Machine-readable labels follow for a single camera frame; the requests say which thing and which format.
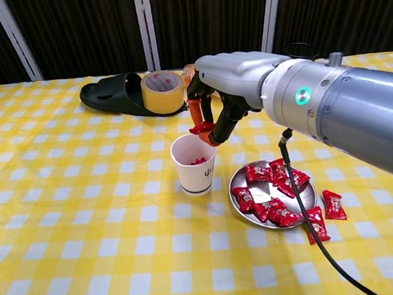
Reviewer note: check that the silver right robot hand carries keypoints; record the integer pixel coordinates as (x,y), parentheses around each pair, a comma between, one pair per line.
(239,77)

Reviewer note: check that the red candy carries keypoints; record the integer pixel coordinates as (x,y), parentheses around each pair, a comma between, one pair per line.
(197,161)
(284,215)
(318,225)
(257,172)
(198,128)
(334,205)
(277,169)
(300,179)
(244,198)
(266,207)

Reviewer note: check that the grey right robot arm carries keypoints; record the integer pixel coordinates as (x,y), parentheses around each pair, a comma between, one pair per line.
(348,103)

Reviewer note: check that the white paper cup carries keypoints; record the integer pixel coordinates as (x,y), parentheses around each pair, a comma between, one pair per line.
(192,181)

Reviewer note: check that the round silver metal plate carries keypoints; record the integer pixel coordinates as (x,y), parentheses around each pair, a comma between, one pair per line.
(263,190)

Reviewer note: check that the orange drink plastic bottle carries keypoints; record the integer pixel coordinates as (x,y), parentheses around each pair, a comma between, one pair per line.
(188,72)

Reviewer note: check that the black mesh pen holder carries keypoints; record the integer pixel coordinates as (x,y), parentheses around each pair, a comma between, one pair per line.
(311,53)

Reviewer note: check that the clear packing tape roll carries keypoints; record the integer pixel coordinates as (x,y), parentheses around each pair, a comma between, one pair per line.
(163,101)

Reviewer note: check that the black rubber slipper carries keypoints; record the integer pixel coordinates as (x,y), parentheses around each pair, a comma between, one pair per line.
(111,92)

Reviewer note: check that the yellow white checked tablecloth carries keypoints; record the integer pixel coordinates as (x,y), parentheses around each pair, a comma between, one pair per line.
(85,195)

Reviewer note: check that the white metal frame post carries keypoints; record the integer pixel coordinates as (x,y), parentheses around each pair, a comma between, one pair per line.
(147,31)
(270,22)
(17,40)

